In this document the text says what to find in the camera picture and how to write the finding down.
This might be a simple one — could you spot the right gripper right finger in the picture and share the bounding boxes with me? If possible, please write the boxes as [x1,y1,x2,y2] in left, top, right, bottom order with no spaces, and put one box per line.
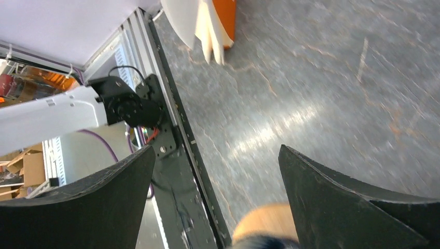
[278,145,439,248]

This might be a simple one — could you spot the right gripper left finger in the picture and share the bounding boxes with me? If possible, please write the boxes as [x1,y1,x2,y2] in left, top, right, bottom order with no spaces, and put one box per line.
[1,146,156,248]

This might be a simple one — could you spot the round wooden dripper stand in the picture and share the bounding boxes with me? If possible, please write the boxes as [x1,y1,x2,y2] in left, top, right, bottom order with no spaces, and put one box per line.
[232,203,299,244]

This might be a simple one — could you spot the coffee filter paper pack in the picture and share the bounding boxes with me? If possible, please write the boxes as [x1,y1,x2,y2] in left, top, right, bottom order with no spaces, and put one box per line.
[161,0,237,65]

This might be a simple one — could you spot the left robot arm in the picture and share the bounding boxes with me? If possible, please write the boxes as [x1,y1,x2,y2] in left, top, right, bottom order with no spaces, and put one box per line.
[1,76,163,155]

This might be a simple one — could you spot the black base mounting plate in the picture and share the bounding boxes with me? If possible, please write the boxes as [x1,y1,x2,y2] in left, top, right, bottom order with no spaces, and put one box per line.
[136,74,230,248]

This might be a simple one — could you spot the cardboard boxes outside cell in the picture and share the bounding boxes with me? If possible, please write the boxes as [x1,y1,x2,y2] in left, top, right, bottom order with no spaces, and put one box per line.
[1,143,46,201]

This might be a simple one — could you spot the grey slotted cable duct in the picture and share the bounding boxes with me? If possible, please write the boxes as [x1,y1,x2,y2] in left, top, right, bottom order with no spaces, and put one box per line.
[42,137,66,186]

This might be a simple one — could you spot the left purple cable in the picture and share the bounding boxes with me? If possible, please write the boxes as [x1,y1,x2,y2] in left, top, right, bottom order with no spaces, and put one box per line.
[77,125,155,200]

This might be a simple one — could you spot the left aluminium frame post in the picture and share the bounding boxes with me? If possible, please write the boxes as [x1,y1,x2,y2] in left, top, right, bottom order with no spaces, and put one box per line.
[84,8,182,133]

